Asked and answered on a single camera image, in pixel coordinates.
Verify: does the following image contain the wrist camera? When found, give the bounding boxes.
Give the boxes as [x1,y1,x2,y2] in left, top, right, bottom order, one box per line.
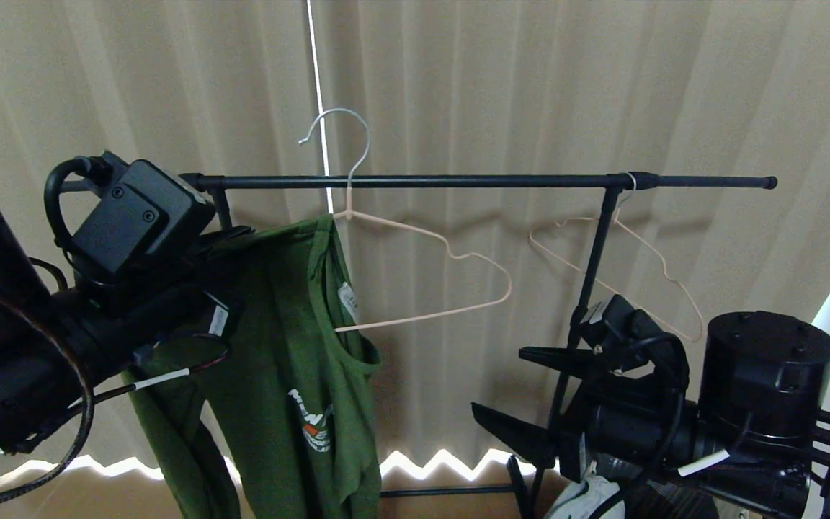
[69,150,218,290]
[577,294,679,376]

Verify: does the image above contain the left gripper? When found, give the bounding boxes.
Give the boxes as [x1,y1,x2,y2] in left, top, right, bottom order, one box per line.
[0,285,244,456]

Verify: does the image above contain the green printed shirt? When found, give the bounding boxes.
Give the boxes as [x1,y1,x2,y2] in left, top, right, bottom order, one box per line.
[122,215,384,519]

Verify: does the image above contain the beige curtain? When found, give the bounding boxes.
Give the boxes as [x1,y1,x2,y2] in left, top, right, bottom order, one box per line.
[0,0,830,480]

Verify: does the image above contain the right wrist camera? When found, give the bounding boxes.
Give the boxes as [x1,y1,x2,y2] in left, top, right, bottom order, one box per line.
[577,294,679,376]

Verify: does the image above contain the pale grey shorts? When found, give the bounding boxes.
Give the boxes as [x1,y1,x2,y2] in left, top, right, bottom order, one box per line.
[545,472,626,519]

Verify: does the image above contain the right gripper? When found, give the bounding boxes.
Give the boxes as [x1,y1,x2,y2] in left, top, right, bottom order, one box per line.
[471,346,704,482]

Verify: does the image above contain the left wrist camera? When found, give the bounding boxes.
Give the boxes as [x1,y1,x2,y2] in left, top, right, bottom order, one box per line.
[69,150,218,290]

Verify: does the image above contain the black clothes rack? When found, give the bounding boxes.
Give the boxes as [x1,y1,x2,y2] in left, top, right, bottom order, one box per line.
[179,171,779,519]

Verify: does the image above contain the pink clothes hanger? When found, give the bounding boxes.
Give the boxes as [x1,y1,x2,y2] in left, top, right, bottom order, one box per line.
[528,173,706,344]
[298,107,514,334]

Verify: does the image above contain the white laundry basket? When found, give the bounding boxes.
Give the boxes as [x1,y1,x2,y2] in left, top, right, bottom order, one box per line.
[620,479,747,519]

